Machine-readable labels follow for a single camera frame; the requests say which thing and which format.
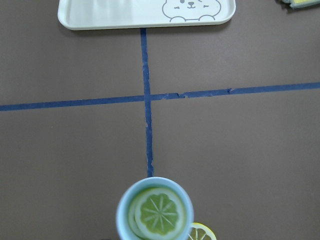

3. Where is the yellow lemon slice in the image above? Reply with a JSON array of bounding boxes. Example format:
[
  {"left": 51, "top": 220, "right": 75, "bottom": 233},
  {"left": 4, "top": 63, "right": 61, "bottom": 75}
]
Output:
[{"left": 128, "top": 187, "right": 186, "bottom": 240}]

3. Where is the light blue cup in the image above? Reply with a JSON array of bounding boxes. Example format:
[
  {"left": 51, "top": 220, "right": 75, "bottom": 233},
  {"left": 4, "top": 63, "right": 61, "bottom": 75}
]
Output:
[{"left": 116, "top": 177, "right": 194, "bottom": 240}]

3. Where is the cream bear print tray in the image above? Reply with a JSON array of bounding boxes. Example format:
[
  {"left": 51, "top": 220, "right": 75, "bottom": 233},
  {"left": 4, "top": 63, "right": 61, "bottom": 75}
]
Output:
[{"left": 57, "top": 0, "right": 236, "bottom": 31}]

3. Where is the folded grey cloth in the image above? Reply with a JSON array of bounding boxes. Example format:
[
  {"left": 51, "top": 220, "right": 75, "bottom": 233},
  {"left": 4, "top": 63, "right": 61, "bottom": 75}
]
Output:
[{"left": 280, "top": 0, "right": 320, "bottom": 9}]

